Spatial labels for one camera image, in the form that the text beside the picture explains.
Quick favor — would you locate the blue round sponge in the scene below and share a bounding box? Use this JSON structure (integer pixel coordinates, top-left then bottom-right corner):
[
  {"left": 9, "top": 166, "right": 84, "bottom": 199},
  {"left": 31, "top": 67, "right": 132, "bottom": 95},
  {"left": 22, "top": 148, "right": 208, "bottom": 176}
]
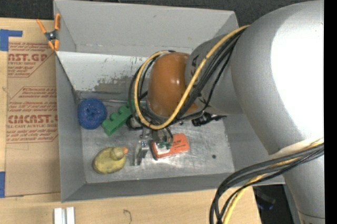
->
[{"left": 77, "top": 98, "right": 108, "bottom": 130}]

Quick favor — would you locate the brown cardboard board, red print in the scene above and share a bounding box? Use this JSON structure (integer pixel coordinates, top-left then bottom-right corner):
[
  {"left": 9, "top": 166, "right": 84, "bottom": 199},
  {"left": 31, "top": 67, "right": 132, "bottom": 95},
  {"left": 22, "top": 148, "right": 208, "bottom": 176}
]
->
[{"left": 0, "top": 17, "right": 62, "bottom": 198}]

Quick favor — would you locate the yellow rubber duck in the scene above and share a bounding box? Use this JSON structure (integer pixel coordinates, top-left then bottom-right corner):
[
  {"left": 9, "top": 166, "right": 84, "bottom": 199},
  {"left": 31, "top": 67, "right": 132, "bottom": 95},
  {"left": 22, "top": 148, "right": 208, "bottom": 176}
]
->
[{"left": 92, "top": 146, "right": 129, "bottom": 175}]

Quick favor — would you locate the black cylinder on white bracket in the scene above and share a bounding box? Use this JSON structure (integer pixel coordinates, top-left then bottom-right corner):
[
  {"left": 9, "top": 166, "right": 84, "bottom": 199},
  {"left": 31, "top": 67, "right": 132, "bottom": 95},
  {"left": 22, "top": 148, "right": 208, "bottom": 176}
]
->
[{"left": 191, "top": 112, "right": 227, "bottom": 127}]

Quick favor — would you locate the grey metal bin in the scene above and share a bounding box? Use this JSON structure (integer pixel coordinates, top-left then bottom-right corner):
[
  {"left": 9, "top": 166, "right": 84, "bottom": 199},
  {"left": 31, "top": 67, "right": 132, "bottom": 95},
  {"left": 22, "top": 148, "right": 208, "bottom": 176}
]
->
[{"left": 53, "top": 0, "right": 285, "bottom": 203}]

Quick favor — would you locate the orange and white packet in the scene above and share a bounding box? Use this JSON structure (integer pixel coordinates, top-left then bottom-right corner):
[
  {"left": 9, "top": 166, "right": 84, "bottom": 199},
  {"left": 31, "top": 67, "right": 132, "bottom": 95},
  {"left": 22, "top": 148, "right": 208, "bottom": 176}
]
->
[{"left": 150, "top": 133, "right": 191, "bottom": 161}]

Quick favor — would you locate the green toy building block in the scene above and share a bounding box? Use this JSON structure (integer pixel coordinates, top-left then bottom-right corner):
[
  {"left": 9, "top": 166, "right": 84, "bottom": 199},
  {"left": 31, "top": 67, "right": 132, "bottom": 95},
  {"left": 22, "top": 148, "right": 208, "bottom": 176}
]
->
[{"left": 101, "top": 102, "right": 133, "bottom": 137}]

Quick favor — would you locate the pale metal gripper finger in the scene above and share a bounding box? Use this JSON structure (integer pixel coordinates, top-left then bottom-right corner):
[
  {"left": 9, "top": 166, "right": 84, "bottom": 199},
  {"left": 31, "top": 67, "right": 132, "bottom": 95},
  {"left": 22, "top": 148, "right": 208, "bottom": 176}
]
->
[
  {"left": 140, "top": 140, "right": 149, "bottom": 160},
  {"left": 134, "top": 145, "right": 142, "bottom": 166}
]

